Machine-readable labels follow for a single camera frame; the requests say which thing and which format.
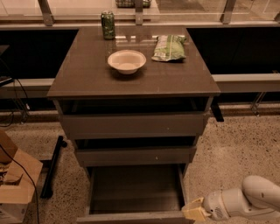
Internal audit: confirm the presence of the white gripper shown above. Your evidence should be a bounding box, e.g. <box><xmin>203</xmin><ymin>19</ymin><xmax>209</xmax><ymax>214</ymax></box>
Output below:
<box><xmin>181</xmin><ymin>190</ymin><xmax>230</xmax><ymax>221</ymax></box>

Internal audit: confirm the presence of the grey bottom drawer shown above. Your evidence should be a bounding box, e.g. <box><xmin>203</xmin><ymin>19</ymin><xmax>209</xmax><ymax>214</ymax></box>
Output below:
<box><xmin>77</xmin><ymin>164</ymin><xmax>194</xmax><ymax>224</ymax></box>

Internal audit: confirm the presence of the grey drawer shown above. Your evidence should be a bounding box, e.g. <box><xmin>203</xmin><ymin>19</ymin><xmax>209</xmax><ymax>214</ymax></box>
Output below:
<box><xmin>75</xmin><ymin>136</ymin><xmax>196</xmax><ymax>166</ymax></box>
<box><xmin>77</xmin><ymin>164</ymin><xmax>194</xmax><ymax>224</ymax></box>
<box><xmin>54</xmin><ymin>97</ymin><xmax>210</xmax><ymax>140</ymax></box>

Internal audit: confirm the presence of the grey middle drawer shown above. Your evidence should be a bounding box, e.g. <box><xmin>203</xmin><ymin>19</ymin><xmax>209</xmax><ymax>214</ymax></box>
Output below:
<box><xmin>75</xmin><ymin>136</ymin><xmax>196</xmax><ymax>166</ymax></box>

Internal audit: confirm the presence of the grey drawer cabinet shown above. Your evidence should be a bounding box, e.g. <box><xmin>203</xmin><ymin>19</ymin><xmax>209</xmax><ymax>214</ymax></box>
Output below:
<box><xmin>47</xmin><ymin>26</ymin><xmax>220</xmax><ymax>170</ymax></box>

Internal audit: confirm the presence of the grey top drawer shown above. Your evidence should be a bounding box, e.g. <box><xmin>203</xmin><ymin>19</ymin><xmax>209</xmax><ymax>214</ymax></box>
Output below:
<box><xmin>54</xmin><ymin>97</ymin><xmax>210</xmax><ymax>140</ymax></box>

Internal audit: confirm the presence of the black right stand leg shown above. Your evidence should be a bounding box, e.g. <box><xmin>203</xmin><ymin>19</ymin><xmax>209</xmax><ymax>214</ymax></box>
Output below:
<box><xmin>211</xmin><ymin>98</ymin><xmax>224</xmax><ymax>123</ymax></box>

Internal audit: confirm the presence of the black metal stand leg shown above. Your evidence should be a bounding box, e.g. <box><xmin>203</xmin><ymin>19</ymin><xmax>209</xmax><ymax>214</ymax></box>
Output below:
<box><xmin>40</xmin><ymin>136</ymin><xmax>67</xmax><ymax>199</ymax></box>

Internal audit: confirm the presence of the white paper bowl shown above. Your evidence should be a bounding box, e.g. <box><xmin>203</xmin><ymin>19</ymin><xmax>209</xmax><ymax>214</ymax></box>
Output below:
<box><xmin>108</xmin><ymin>50</ymin><xmax>146</xmax><ymax>74</ymax></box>

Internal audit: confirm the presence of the green chip bag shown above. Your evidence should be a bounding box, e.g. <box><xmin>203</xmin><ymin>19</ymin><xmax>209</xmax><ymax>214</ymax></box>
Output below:
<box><xmin>151</xmin><ymin>35</ymin><xmax>186</xmax><ymax>62</ymax></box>

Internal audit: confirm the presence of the brown cardboard box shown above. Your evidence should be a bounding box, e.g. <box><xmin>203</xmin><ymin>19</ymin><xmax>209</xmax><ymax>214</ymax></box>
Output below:
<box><xmin>0</xmin><ymin>130</ymin><xmax>43</xmax><ymax>224</ymax></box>

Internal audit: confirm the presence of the green soda can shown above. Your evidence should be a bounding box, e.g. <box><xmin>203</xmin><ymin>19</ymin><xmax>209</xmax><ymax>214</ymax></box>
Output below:
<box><xmin>101</xmin><ymin>10</ymin><xmax>116</xmax><ymax>40</ymax></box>

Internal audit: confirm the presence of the black cable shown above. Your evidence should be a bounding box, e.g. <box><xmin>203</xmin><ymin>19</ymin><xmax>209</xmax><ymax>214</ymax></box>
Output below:
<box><xmin>0</xmin><ymin>143</ymin><xmax>40</xmax><ymax>224</ymax></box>

